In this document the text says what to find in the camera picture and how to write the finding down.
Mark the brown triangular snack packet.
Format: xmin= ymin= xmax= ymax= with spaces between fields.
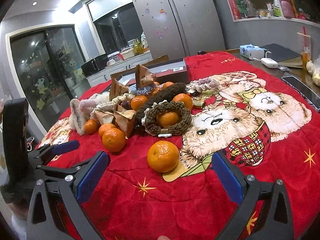
xmin=135 ymin=64 xmax=157 ymax=88
xmin=109 ymin=77 xmax=129 ymax=100
xmin=114 ymin=110 xmax=137 ymax=138
xmin=94 ymin=110 xmax=117 ymax=125

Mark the dark shallow box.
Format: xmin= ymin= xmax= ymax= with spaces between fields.
xmin=110 ymin=58 xmax=188 ymax=90

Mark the kitchen window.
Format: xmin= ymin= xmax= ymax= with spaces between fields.
xmin=86 ymin=0 xmax=143 ymax=55

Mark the wooden chair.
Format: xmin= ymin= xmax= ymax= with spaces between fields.
xmin=145 ymin=54 xmax=169 ymax=67
xmin=197 ymin=48 xmax=240 ymax=55

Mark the white wall shelf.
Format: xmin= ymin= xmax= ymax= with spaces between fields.
xmin=220 ymin=0 xmax=320 ymax=27

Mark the red box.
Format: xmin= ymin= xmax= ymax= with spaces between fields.
xmin=226 ymin=0 xmax=242 ymax=20

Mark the black laptop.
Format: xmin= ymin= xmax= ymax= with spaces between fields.
xmin=259 ymin=44 xmax=303 ymax=68

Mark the brown knit scrunchie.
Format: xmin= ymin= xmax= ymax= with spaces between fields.
xmin=142 ymin=100 xmax=193 ymax=138

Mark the pink thermos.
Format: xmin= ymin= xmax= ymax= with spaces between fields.
xmin=279 ymin=0 xmax=295 ymax=18

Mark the purple ruffled scrunchie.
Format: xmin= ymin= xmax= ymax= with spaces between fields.
xmin=187 ymin=76 xmax=220 ymax=93

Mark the black microwave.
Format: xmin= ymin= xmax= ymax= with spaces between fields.
xmin=81 ymin=54 xmax=108 ymax=77

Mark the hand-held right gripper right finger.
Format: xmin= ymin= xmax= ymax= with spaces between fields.
xmin=211 ymin=151 xmax=295 ymax=240

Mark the silver refrigerator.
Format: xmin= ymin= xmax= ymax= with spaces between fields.
xmin=129 ymin=0 xmax=225 ymax=60

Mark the blue knit scrunchie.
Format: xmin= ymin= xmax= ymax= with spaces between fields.
xmin=129 ymin=82 xmax=150 ymax=97

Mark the black hair brush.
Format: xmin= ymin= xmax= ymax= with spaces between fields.
xmin=136 ymin=82 xmax=187 ymax=120

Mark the wooden desktop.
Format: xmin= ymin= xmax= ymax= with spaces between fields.
xmin=225 ymin=48 xmax=320 ymax=113

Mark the clear glass bottle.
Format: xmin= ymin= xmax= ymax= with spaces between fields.
xmin=245 ymin=0 xmax=255 ymax=18

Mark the drink cup with straw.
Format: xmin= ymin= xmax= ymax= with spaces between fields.
xmin=297 ymin=26 xmax=312 ymax=69

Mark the plastic bag of food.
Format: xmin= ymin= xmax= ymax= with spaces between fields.
xmin=306 ymin=56 xmax=320 ymax=87

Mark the dark glossy rectangular case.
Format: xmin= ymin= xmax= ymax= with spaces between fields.
xmin=281 ymin=72 xmax=320 ymax=112

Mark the gold foil candy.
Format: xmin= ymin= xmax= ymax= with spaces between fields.
xmin=191 ymin=99 xmax=206 ymax=110

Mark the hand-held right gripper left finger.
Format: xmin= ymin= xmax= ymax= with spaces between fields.
xmin=26 ymin=151 xmax=111 ymax=240

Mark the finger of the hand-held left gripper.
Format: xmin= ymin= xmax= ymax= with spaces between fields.
xmin=36 ymin=164 xmax=84 ymax=178
xmin=27 ymin=140 xmax=80 ymax=164

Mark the white kitchen cabinet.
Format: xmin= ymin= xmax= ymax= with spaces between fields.
xmin=86 ymin=50 xmax=153 ymax=88

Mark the sliding glass door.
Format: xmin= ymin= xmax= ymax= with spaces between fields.
xmin=10 ymin=25 xmax=86 ymax=140

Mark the blue tissue pack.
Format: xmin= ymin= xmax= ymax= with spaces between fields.
xmin=239 ymin=44 xmax=265 ymax=60

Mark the group of mandarins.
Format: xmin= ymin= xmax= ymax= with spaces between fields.
xmin=84 ymin=81 xmax=193 ymax=173

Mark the green bottle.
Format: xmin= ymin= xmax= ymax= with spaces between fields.
xmin=237 ymin=0 xmax=247 ymax=18

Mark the cream ruffled scrunchie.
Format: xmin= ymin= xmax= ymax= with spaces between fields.
xmin=90 ymin=93 xmax=133 ymax=121

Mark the red printed blanket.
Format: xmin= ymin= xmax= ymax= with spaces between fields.
xmin=35 ymin=51 xmax=320 ymax=240

